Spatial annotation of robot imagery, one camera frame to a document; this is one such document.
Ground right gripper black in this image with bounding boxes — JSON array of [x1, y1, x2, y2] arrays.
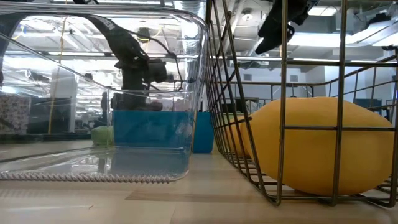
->
[[254, 0, 320, 55]]

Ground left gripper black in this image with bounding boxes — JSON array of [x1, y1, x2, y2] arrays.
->
[[111, 58, 169, 111]]

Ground short ridged green cucumber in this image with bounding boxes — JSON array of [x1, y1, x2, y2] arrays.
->
[[90, 125, 114, 146]]

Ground blue plastic bin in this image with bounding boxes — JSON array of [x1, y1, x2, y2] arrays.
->
[[112, 109, 215, 154]]

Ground yellow plastic bin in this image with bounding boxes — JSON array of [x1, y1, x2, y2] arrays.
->
[[217, 112, 253, 156]]

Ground patterned box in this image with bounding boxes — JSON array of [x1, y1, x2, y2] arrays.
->
[[0, 95, 32, 135]]

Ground clear plastic container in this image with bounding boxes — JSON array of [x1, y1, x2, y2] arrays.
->
[[0, 1, 209, 184]]

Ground yellow lemon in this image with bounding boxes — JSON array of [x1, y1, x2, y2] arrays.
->
[[241, 96, 396, 197]]

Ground wire mesh basket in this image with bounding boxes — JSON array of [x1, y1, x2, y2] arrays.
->
[[203, 0, 398, 208]]

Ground yellow hanging cable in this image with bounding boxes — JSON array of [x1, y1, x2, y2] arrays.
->
[[47, 15, 68, 135]]

